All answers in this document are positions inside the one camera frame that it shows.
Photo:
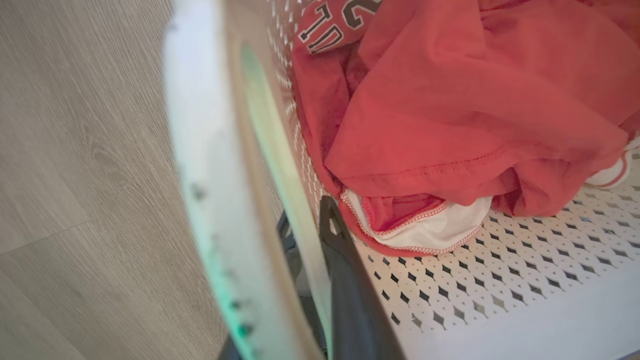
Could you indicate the red shirt with white trim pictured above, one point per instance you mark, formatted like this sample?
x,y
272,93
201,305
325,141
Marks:
x,y
450,110

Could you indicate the white perforated plastic laundry basket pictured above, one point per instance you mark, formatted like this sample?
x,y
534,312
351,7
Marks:
x,y
505,280

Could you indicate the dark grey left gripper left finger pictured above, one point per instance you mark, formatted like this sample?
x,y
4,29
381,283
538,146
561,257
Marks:
x,y
292,250

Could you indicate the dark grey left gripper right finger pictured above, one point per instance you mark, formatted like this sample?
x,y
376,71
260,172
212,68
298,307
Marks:
x,y
355,295

